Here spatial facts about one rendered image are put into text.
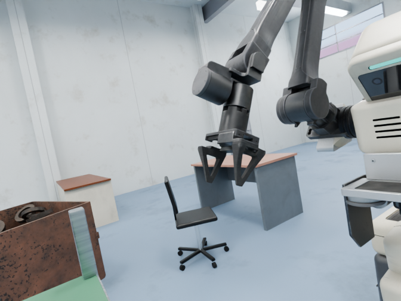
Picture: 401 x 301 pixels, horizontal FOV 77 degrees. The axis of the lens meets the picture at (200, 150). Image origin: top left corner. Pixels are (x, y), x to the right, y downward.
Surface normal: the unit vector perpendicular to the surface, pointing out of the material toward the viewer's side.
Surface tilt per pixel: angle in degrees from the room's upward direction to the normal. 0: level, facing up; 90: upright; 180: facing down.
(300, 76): 65
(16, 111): 90
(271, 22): 87
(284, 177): 90
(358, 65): 132
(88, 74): 90
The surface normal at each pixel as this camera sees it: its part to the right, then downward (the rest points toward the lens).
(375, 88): -0.50, 0.80
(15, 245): 0.82, -0.11
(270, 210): 0.53, -0.04
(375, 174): -0.84, 0.18
